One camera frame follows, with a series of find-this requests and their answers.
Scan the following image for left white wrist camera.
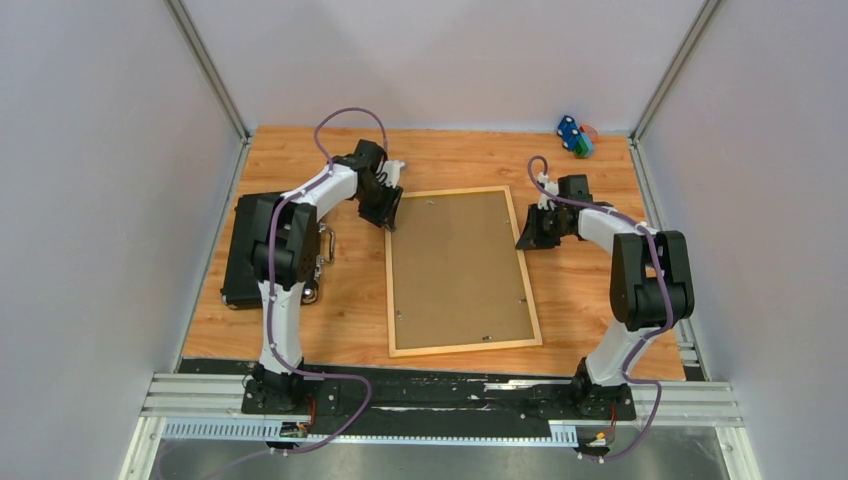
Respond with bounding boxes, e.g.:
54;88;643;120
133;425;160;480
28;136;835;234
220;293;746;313
377;160;406;188

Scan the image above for brown backing board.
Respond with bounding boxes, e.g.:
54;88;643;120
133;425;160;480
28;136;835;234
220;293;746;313
390;191;535;351

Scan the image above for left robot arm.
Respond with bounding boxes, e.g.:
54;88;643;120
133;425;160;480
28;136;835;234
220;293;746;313
246;139;403;413

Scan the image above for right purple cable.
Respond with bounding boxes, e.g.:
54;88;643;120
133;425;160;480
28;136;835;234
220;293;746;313
527;156;677;463

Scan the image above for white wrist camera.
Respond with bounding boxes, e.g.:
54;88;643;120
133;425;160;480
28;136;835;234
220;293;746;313
377;160;406;188
536;172;559;211

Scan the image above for purple cable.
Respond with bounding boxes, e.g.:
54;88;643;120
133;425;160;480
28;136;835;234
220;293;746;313
152;107;390;480
527;156;677;463

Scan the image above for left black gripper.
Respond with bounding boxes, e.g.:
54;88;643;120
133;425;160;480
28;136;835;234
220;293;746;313
357;180;404;233

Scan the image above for blue green toy blocks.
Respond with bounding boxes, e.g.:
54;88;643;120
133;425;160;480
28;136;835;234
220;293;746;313
556;115;595;159

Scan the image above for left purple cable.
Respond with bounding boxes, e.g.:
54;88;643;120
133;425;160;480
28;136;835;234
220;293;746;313
152;107;390;480

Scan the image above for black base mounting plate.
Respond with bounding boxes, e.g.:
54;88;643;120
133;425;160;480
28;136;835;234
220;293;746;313
178;358;637;440

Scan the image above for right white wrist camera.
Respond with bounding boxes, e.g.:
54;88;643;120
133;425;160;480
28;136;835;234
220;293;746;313
536;172;559;211

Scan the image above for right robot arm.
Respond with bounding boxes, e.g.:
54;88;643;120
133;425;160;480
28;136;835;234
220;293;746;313
516;173;695;418

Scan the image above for orange round object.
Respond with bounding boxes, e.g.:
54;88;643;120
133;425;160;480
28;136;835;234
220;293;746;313
580;124;599;143

